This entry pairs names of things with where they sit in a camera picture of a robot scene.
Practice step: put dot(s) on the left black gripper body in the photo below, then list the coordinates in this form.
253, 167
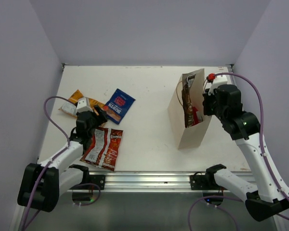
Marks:
91, 129

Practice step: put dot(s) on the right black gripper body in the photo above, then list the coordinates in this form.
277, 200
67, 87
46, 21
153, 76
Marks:
210, 107

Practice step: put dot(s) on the pink snack bag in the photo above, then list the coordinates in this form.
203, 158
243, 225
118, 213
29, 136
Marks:
197, 117

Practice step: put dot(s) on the brown snack bag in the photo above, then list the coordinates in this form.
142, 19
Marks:
187, 104

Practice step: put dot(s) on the beige paper bag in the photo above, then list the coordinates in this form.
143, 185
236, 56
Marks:
191, 137

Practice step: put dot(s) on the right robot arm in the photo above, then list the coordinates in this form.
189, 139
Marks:
269, 195

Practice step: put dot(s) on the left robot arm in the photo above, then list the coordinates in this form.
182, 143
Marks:
43, 183

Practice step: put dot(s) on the blue Burts crisps bag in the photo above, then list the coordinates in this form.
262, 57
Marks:
118, 105

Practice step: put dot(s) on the orange snack bag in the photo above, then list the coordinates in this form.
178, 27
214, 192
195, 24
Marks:
70, 108

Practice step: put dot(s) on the red Doritos bag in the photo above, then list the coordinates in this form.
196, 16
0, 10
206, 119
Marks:
103, 151

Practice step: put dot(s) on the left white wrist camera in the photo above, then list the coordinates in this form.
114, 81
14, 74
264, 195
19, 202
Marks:
83, 105

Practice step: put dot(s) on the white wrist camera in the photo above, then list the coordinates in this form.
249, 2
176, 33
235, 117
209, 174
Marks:
83, 105
215, 80

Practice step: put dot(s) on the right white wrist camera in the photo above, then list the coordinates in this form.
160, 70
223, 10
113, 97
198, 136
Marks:
215, 80

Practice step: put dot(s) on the left black base bracket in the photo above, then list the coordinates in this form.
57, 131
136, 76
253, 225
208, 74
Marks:
96, 180

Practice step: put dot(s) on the black base bracket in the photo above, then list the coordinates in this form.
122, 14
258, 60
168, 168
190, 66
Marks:
96, 180
200, 181

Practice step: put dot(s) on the aluminium mounting rail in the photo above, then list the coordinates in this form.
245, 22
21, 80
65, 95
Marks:
145, 182

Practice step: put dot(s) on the right black base bracket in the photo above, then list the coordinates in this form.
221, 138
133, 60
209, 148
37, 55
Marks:
200, 181

